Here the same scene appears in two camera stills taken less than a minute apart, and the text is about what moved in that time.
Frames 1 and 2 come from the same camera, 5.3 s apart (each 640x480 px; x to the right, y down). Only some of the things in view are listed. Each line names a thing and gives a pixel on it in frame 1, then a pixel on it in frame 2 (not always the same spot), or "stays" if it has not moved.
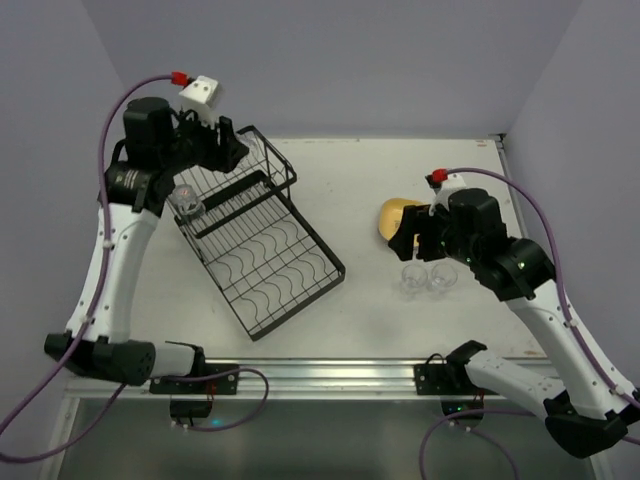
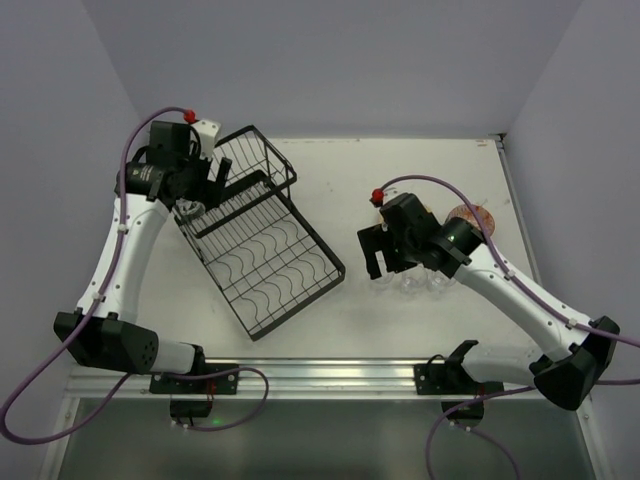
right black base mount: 451,382 stays
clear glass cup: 256,154 -> 386,279
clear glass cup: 186,200 stays
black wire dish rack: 240,215 stays
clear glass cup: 414,278 stays
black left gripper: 214,145 -> 208,181
